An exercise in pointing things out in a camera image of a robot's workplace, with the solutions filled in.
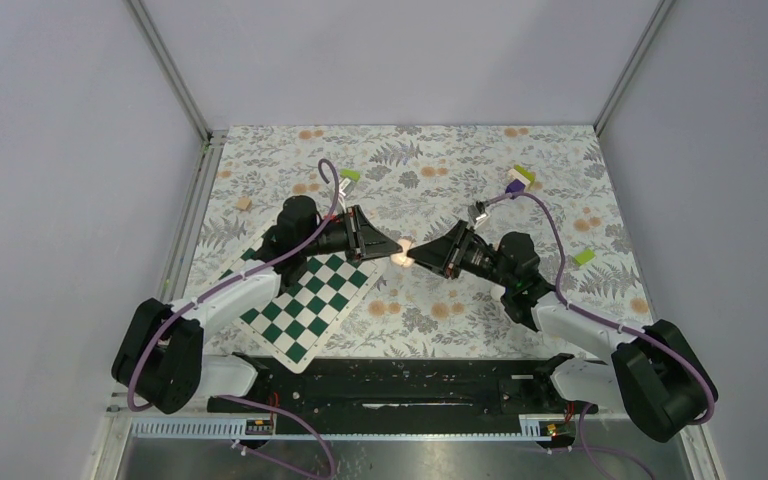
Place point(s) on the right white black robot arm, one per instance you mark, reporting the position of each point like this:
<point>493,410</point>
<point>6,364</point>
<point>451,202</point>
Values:
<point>596,331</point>

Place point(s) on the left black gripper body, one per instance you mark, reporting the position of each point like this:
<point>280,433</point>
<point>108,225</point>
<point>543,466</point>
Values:
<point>344,235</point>

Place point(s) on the lime green block right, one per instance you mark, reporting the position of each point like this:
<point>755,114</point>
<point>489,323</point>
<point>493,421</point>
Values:
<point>583,257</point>

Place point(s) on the green white chessboard mat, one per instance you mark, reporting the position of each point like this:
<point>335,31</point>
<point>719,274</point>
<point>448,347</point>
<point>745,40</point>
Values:
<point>295,327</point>

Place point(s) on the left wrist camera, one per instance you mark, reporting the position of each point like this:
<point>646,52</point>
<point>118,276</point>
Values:
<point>346,186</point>

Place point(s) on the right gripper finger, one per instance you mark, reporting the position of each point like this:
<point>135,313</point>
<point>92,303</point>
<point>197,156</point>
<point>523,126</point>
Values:
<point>438,266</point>
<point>439,248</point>

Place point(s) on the white cream block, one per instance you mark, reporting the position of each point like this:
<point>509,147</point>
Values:
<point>516,176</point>

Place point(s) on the purple block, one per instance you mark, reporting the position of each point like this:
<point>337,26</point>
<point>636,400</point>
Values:
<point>515,186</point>

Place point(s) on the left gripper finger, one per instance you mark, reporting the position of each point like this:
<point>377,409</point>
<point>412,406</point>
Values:
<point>371,239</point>
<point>378,252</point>

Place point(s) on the lime green block far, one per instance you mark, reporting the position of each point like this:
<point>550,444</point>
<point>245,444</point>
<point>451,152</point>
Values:
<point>530,176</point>

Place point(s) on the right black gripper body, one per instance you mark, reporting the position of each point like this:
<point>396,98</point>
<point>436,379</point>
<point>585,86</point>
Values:
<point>473,257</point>

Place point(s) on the tan wooden block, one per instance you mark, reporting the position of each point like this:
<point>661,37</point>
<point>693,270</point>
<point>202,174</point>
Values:
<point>244,204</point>

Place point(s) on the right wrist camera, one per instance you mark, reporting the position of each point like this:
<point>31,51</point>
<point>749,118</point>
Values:
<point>478,214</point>

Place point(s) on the lime green block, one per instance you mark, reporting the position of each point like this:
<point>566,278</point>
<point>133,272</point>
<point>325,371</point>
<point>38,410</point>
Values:
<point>350,174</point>
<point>583,257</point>
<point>530,176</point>

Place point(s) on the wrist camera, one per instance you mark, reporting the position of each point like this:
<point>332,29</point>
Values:
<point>478,214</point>
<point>346,186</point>

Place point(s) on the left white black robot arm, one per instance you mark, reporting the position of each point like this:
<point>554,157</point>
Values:
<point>225,298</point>

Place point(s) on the beige earbud charging case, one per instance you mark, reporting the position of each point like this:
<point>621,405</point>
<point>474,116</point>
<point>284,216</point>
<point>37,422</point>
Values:
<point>401,259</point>

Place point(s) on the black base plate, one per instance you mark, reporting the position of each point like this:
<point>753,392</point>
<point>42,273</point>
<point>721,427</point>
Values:
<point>396,396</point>

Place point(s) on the lime green block left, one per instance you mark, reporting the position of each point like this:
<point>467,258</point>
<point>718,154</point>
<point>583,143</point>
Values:
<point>350,174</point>

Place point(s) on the floral patterned table mat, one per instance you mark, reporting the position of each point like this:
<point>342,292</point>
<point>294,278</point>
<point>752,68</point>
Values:
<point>417,182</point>

